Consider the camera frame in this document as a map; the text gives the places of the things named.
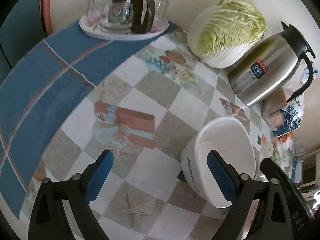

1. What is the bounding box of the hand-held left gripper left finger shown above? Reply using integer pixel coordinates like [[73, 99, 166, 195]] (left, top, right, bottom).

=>
[[28, 150, 114, 240]]

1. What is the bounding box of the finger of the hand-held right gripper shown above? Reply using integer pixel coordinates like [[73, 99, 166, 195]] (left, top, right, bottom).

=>
[[260, 157, 298, 193]]

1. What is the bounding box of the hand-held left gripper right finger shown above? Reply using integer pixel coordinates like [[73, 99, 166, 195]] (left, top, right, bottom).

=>
[[207, 150, 293, 240]]

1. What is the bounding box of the tall plain white bowl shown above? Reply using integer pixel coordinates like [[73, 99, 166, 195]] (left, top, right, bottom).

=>
[[180, 117, 256, 208]]

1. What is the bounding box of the orange snack packet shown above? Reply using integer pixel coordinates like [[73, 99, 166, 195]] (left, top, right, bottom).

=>
[[278, 132, 295, 145]]

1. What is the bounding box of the bagged sliced bread loaf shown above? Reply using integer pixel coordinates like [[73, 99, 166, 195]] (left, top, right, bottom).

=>
[[262, 62, 307, 138]]

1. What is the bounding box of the stainless steel thermos jug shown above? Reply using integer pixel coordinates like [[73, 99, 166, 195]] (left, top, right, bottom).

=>
[[228, 21, 316, 107]]

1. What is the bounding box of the napa cabbage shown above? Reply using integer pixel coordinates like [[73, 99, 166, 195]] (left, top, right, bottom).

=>
[[187, 0, 267, 68]]

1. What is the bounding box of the clear drinking glass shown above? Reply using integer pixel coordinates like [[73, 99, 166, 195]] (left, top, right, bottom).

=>
[[152, 0, 170, 23], [87, 0, 110, 22]]

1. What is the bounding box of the red-framed blue chair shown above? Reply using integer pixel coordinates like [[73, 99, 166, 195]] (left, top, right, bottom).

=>
[[0, 0, 53, 68]]

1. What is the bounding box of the glass pot with dark handle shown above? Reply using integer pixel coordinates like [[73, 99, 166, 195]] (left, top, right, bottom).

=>
[[100, 0, 157, 34]]

